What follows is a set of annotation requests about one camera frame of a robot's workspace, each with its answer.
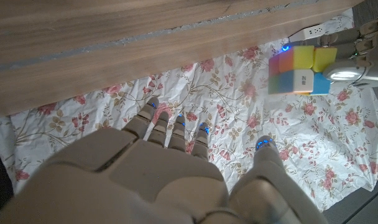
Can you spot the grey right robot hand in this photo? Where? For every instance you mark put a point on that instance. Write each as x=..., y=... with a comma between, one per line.
x=130, y=180

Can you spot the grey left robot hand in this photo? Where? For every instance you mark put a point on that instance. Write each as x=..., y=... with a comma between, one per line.
x=369, y=46

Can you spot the multicolour Rubik's cube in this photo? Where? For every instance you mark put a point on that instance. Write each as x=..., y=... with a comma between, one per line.
x=294, y=81

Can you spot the white power strip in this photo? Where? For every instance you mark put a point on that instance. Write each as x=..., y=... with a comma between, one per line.
x=310, y=31

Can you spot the floral backdrop cloth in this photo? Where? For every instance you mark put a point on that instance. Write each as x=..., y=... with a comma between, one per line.
x=301, y=140

